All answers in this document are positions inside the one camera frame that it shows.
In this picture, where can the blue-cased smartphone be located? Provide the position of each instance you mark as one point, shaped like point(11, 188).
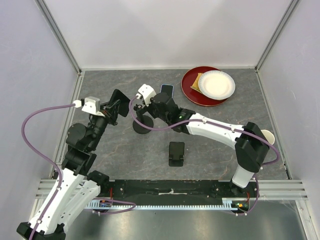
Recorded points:
point(168, 89)

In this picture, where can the aluminium corner post right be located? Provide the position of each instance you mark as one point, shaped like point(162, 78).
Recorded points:
point(277, 33)

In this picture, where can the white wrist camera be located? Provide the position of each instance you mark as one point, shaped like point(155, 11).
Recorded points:
point(90, 105)
point(145, 93)

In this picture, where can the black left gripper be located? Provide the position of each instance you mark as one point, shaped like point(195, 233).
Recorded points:
point(111, 116)

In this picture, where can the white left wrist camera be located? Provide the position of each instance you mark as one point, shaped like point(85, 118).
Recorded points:
point(90, 105)

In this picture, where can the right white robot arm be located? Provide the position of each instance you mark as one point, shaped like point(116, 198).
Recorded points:
point(250, 152)

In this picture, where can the light blue mug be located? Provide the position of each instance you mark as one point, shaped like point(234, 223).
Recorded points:
point(269, 136)

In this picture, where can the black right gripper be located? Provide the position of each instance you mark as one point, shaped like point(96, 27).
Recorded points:
point(149, 108)

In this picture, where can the aluminium corner post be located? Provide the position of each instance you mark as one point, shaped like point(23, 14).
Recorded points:
point(43, 7)
point(277, 33)

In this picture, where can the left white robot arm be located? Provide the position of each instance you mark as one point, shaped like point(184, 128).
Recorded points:
point(75, 186)

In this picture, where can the black folding phone stand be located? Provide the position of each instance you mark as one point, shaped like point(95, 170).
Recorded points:
point(176, 154)

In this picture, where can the aluminium frame rail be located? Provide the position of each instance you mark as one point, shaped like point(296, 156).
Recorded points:
point(268, 189)

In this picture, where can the aluminium corner post left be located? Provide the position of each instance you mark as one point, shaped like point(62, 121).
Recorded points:
point(43, 7)

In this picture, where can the slotted cable duct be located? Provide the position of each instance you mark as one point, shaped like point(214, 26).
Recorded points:
point(225, 205)

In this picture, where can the yellow sponge cloth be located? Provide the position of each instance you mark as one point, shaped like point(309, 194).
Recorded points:
point(195, 85)

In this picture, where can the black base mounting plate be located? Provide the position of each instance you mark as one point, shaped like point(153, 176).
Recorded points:
point(176, 198)

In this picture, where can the round red tray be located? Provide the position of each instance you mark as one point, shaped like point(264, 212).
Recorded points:
point(193, 95)

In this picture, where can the black smartphone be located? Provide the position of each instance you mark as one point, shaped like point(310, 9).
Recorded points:
point(119, 103)

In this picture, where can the white paper plate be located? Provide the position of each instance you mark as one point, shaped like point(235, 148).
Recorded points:
point(216, 85)

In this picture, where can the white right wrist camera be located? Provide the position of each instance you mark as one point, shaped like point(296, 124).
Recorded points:
point(145, 93)

